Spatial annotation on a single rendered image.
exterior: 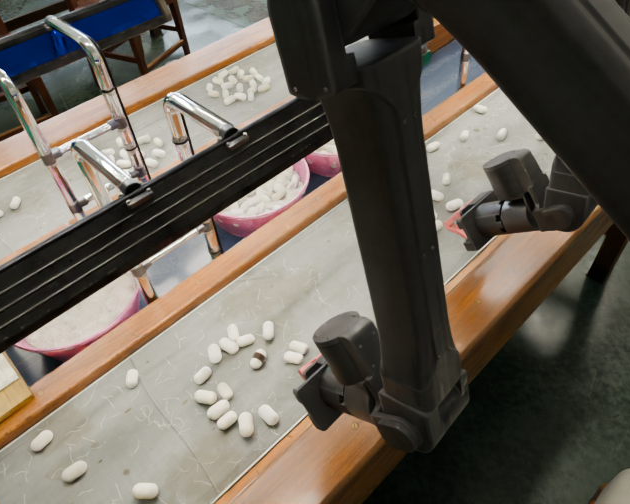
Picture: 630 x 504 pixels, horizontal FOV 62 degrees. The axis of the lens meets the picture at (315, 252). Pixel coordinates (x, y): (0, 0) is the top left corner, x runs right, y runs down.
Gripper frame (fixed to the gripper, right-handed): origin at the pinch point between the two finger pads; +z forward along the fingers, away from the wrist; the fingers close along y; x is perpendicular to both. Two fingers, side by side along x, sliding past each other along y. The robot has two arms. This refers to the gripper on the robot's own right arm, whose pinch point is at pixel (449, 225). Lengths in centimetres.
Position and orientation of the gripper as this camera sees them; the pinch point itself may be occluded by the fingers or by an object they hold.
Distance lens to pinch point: 99.7
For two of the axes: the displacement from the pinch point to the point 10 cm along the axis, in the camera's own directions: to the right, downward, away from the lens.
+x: 5.1, 8.3, 2.2
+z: -4.8, 0.6, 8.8
